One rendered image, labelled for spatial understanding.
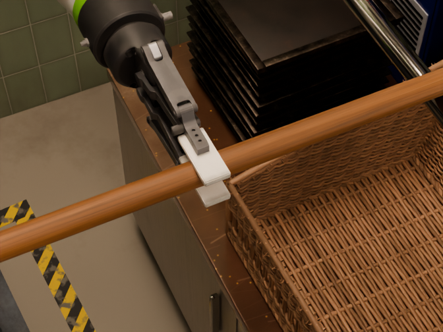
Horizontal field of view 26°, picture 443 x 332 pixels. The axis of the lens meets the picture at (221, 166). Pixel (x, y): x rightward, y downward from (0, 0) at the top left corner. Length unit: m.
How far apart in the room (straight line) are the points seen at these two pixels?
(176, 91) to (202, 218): 0.73
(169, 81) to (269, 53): 0.60
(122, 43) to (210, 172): 0.20
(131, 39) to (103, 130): 1.54
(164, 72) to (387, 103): 0.25
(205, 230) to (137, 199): 0.73
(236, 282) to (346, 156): 0.30
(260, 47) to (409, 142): 0.35
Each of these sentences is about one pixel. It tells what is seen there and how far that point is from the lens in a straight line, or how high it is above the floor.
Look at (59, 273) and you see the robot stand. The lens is 2.38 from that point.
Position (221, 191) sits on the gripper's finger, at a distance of 1.02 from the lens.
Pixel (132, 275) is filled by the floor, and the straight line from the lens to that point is 2.35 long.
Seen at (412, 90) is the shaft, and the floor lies 1.21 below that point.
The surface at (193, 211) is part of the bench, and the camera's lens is 1.74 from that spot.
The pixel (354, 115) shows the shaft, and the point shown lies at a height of 1.21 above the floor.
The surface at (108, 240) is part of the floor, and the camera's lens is 2.41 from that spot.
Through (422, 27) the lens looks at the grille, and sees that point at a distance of 1.82.
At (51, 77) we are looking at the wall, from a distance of 2.65.
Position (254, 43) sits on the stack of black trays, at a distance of 1.64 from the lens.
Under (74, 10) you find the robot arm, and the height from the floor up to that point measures 1.21.
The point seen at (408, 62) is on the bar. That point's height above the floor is 1.17.
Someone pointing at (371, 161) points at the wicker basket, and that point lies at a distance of 1.77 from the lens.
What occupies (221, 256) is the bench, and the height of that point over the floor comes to 0.58.
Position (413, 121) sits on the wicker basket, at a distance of 1.74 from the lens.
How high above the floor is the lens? 2.01
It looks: 52 degrees down
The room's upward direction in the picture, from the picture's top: straight up
